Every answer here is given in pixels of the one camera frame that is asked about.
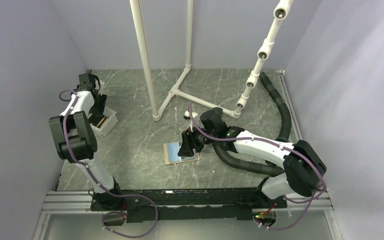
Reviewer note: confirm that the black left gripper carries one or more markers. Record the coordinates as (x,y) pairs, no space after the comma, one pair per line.
(98,110)

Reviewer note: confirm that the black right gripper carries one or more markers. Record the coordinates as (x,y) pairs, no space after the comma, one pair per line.
(189,143)

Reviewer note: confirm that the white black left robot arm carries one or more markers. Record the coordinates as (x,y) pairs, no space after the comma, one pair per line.
(74,133)

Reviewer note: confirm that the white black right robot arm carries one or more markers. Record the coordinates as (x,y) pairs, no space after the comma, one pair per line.
(289,167)

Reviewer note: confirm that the white card tray box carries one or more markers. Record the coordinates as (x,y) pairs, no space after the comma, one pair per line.
(102,125)

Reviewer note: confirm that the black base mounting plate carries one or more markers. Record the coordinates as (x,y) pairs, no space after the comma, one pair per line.
(141,205)

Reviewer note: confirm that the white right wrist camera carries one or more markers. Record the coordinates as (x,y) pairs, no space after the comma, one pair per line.
(188,115)

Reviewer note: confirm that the side aluminium rail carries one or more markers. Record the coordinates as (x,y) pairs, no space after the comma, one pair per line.
(287,99)

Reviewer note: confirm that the aluminium extrusion rail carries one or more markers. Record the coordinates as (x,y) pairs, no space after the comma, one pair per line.
(79,202)

